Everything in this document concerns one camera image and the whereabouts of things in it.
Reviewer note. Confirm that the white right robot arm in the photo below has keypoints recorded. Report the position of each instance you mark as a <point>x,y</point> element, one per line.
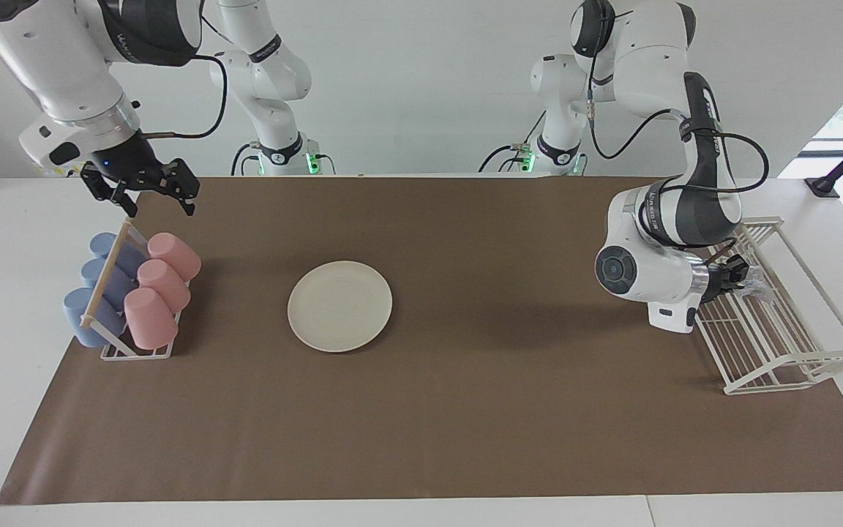
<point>48,58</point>

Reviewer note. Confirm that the cream round plate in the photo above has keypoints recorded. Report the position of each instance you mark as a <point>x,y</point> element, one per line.
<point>339,306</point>

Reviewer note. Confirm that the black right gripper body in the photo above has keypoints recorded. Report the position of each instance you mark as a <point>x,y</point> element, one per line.
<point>132,165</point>

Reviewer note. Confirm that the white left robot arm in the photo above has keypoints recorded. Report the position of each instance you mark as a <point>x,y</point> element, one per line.
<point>648,274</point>

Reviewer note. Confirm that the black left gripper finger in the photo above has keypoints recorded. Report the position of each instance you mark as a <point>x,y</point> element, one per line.
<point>737,269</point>

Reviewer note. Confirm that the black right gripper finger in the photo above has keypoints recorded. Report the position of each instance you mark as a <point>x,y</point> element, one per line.
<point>184,179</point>
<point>110,190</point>

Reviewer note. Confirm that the pink plastic cup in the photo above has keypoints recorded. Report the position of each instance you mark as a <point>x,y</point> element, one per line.
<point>165,284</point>
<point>151,318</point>
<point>176,254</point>

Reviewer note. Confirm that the blue plastic cup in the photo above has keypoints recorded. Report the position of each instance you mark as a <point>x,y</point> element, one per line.
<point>113,282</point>
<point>129,256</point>
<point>85,318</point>

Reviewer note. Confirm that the silver mesh sponge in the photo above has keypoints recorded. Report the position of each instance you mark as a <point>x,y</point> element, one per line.
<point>762,287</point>

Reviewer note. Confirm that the brown paper table mat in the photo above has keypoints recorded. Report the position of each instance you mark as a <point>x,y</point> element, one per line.
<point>502,410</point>

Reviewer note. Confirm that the white power strip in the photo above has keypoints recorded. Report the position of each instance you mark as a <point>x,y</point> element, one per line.
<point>63,172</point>

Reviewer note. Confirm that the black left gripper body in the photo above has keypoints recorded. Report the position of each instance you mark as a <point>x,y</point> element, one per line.
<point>716,284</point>

